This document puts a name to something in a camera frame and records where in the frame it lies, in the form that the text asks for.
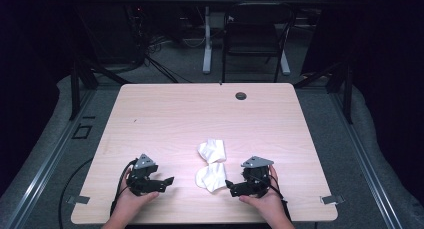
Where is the black metal stand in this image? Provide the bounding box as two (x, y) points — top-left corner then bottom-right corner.
(292, 59), (355, 125)
(68, 53), (132, 121)

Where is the person's right hand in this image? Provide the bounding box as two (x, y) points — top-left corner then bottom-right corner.
(238, 164), (288, 227)

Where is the person's left hand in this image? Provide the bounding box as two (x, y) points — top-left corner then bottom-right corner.
(109, 174), (161, 227)

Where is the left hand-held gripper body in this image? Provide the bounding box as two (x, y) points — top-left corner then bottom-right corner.
(126, 153), (159, 197)

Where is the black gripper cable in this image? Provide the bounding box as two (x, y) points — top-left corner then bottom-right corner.
(109, 158), (139, 218)
(248, 173), (292, 222)

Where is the white sock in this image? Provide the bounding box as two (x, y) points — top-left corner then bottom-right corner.
(196, 138), (228, 165)
(195, 162), (228, 194)

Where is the grey metal table bracket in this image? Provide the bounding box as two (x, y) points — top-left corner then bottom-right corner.
(319, 194), (346, 205)
(65, 195), (91, 205)

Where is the bundle of black cables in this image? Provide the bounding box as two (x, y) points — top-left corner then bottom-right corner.
(123, 3), (193, 84)

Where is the white desk leg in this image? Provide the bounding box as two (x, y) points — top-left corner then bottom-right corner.
(201, 5), (214, 75)
(279, 49), (292, 77)

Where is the aluminium floor rail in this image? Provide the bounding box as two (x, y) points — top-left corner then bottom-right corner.
(5, 88), (98, 229)
(329, 88), (405, 229)

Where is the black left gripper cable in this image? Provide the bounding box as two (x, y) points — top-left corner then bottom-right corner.
(109, 158), (139, 218)

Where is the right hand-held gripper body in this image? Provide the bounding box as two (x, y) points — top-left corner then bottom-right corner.
(240, 155), (275, 199)

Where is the black cable on floor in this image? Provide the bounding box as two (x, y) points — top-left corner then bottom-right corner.
(57, 157), (94, 229)

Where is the black folding chair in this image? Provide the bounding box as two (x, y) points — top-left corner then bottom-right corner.
(220, 1), (298, 84)

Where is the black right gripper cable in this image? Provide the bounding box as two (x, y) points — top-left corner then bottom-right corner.
(248, 173), (292, 222)

